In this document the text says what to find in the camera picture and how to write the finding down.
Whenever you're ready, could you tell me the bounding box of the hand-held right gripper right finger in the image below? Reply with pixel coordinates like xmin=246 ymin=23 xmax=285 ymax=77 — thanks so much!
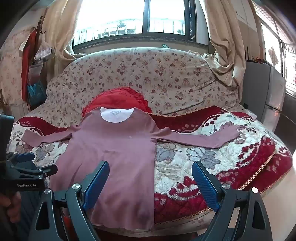
xmin=191 ymin=161 xmax=273 ymax=241

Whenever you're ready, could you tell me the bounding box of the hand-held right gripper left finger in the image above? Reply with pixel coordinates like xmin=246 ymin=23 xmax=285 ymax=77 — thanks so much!
xmin=28 ymin=161 xmax=110 ymax=241

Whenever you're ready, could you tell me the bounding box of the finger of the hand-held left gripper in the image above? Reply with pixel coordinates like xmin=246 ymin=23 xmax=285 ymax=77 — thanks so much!
xmin=14 ymin=164 xmax=58 ymax=179
xmin=7 ymin=152 xmax=36 ymax=164

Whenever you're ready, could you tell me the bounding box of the pink long-sleeve shirt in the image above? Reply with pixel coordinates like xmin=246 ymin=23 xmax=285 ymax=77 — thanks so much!
xmin=22 ymin=106 xmax=241 ymax=231

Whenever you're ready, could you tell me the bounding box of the person's left hand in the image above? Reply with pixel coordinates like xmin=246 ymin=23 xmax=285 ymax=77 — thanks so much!
xmin=0 ymin=191 xmax=22 ymax=224

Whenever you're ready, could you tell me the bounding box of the red and white floral blanket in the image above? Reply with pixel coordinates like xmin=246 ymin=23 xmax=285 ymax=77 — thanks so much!
xmin=7 ymin=105 xmax=293 ymax=226

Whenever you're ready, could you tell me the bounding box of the plastic bag with blue contents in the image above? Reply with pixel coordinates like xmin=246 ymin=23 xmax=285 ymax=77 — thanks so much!
xmin=27 ymin=65 xmax=47 ymax=105

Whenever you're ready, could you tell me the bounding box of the red ruffled pillow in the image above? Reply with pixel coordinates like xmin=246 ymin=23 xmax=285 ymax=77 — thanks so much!
xmin=81 ymin=87 xmax=153 ymax=117

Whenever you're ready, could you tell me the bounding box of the red hanging garment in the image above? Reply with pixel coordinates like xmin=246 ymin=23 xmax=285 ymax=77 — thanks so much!
xmin=21 ymin=30 xmax=37 ymax=101

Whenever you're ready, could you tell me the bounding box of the clear plastic bag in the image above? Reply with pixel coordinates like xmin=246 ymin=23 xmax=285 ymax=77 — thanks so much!
xmin=35 ymin=44 xmax=55 ymax=65

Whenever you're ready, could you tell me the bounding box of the grey refrigerator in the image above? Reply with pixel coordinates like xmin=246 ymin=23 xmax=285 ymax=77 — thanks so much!
xmin=242 ymin=60 xmax=287 ymax=127

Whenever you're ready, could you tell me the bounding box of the beige curtain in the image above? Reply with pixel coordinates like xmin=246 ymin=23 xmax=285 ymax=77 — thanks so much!
xmin=199 ymin=0 xmax=247 ymax=87
xmin=42 ymin=0 xmax=87 ymax=86

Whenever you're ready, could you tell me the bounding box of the grilled side window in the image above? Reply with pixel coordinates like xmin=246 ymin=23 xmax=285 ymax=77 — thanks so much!
xmin=252 ymin=0 xmax=296 ymax=93

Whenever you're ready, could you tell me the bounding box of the dark framed window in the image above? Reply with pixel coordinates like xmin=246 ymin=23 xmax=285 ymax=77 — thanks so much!
xmin=73 ymin=0 xmax=197 ymax=50

